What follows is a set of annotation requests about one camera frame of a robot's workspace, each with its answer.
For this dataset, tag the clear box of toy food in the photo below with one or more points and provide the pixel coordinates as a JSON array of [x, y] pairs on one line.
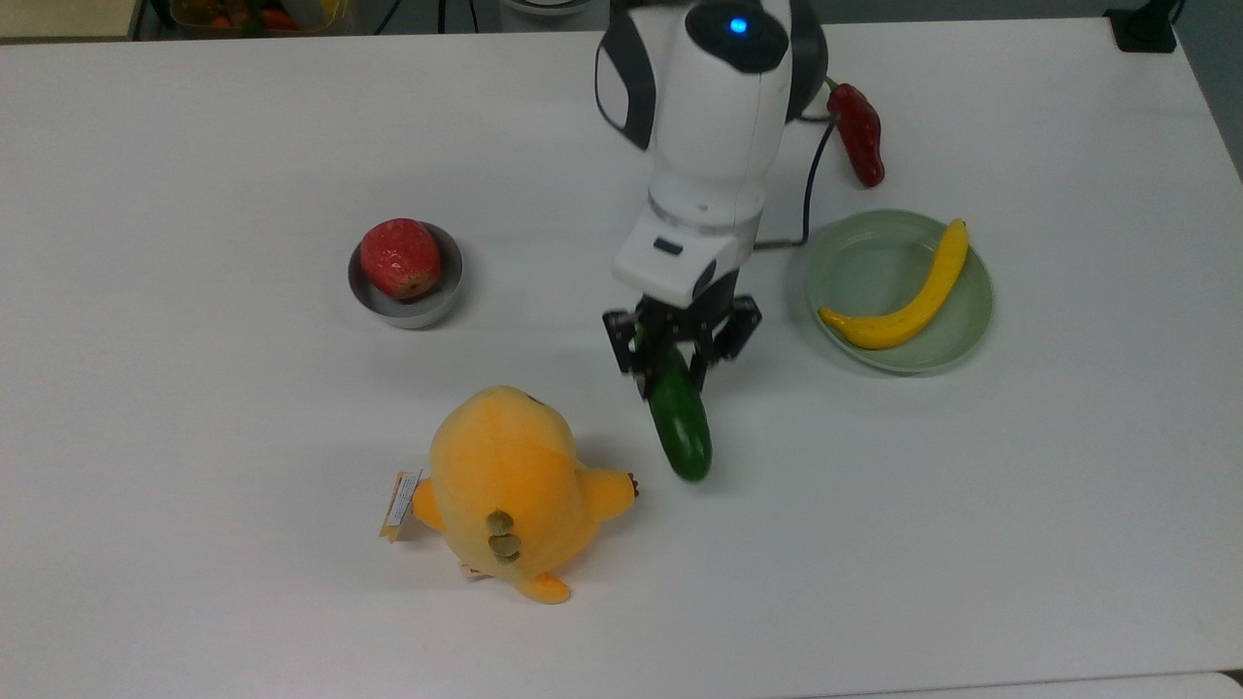
[[252, 14]]

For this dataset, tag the orange plush dinosaur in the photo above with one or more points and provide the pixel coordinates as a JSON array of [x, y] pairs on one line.
[[510, 485]]

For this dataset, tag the light green plate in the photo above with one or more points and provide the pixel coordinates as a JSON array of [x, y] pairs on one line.
[[874, 277]]

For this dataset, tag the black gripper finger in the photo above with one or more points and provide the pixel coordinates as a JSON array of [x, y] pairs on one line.
[[728, 335], [623, 345]]

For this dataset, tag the yellow banana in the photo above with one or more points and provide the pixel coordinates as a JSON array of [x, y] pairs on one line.
[[927, 296]]

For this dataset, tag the red apple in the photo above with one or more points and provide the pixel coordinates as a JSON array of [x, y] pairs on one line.
[[400, 257]]

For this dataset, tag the black stand base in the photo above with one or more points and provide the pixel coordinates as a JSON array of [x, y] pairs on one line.
[[1144, 24]]

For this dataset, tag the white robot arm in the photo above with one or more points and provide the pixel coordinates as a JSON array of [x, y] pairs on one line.
[[714, 107]]

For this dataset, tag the green cucumber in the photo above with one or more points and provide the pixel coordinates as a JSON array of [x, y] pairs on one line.
[[682, 417]]

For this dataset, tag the red chili pepper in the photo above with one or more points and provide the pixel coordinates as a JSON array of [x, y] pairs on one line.
[[859, 131]]

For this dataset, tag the small metal bowl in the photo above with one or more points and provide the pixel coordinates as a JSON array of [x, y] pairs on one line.
[[413, 309]]

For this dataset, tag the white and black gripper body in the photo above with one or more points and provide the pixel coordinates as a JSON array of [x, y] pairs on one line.
[[680, 262]]

